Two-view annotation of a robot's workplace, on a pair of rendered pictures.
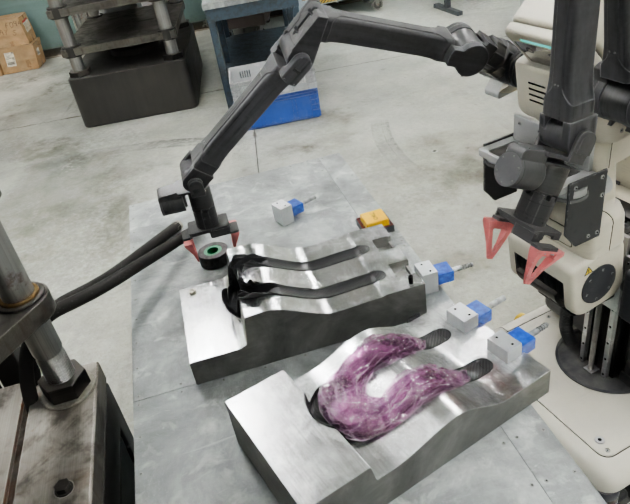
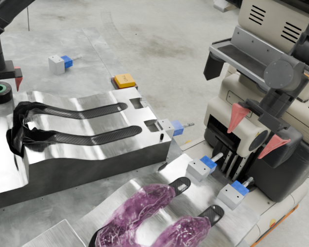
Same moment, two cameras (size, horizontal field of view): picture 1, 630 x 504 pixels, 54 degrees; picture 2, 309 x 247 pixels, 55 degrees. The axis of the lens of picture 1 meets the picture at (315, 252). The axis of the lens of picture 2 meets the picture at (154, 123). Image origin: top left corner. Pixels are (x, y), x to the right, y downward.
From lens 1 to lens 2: 52 cm
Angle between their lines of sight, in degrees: 21
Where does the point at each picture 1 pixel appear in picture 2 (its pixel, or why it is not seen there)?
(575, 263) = (252, 129)
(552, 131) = (308, 49)
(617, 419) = not seen: hidden behind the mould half
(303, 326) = (78, 169)
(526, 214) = (272, 109)
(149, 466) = not seen: outside the picture
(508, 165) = (279, 71)
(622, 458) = not seen: hidden behind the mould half
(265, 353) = (43, 188)
